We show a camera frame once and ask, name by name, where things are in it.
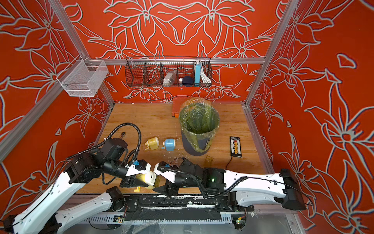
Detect yellow sharpener front row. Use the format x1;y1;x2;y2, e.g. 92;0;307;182
134;171;160;192

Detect yellow sharpener row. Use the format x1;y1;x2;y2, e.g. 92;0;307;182
145;137;159;150
134;171;160;192

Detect yellow sharpener back row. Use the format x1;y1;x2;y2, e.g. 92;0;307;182
145;137;159;150

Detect blue sharpener back row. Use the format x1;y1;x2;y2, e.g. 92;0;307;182
162;138;176;152

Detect yellow clear shavings tray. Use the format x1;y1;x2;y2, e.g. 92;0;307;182
205;156;214;167

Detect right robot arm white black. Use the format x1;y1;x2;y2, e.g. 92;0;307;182
154;158;306;211

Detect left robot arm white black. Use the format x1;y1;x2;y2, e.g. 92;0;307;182
3;123;157;234

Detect dark grey garbage bin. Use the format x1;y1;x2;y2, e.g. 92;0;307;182
181;132;214;156

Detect yellow-green plastic bin liner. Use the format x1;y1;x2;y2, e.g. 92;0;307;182
178;97;220;137

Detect black connector board yellow plugs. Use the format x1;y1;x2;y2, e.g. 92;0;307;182
230;136;242;158

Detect orange tool case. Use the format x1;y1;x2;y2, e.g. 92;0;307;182
171;97;189;118

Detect dark blue round object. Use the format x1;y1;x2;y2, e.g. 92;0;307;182
182;76;194;87

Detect silver packet in basket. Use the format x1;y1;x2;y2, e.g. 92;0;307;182
163;70;177;87

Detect light blue box in basket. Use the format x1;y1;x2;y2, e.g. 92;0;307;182
194;62;201;87

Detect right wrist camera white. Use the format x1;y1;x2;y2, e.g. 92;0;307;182
155;163;176;183

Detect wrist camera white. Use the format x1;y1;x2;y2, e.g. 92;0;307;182
126;160;151;176
155;163;176;183

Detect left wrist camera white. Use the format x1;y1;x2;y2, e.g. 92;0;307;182
126;160;151;176

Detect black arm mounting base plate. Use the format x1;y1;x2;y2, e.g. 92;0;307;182
104;194;254;219

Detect white slotted cable duct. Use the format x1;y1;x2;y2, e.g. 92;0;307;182
78;213;244;226

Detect black wire wall basket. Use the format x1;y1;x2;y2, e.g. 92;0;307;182
125;56;213;88

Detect white cable in basket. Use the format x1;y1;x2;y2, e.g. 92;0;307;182
200;66;211;87

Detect clear plastic wall bin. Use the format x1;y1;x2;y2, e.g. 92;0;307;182
58;60;108;97

